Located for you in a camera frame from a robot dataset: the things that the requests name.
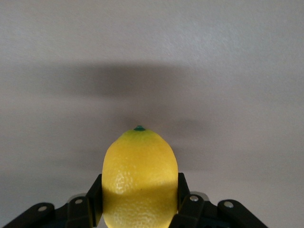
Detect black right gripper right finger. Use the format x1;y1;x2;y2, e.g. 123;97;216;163
169;172;269;228

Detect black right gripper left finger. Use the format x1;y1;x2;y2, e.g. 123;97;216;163
2;174;104;228

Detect yellow lemon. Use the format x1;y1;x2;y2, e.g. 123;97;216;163
101;124;179;228

